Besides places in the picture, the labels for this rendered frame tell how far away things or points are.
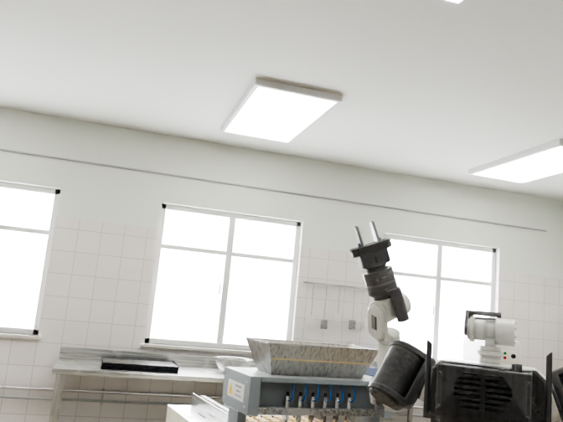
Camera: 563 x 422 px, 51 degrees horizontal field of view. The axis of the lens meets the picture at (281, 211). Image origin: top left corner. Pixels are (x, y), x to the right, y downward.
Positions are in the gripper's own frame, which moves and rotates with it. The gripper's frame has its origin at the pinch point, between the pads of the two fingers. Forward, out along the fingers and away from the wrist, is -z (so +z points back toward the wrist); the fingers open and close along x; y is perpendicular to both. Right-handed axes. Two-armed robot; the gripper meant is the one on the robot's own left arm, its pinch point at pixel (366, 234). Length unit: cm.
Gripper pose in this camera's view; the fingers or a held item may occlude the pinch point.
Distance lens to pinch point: 174.4
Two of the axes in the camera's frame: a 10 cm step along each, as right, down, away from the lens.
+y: 1.4, -0.2, -9.9
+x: 9.5, -2.8, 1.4
